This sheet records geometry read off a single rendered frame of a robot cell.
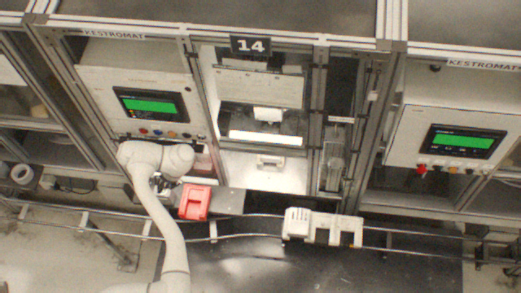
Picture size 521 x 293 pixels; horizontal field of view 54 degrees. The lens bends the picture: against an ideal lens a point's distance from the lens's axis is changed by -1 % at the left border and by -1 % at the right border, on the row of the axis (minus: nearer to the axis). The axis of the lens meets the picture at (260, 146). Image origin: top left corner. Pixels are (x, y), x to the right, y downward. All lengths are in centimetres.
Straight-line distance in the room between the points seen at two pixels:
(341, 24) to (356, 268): 139
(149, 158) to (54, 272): 179
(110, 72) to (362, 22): 85
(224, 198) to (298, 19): 116
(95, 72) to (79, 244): 194
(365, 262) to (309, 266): 28
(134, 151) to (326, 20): 87
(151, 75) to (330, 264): 135
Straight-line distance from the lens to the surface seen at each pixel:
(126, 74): 183
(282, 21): 161
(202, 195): 249
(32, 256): 374
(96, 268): 355
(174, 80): 178
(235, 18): 163
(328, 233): 252
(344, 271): 263
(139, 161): 199
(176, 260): 185
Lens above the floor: 322
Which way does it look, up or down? 62 degrees down
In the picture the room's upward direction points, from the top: 7 degrees counter-clockwise
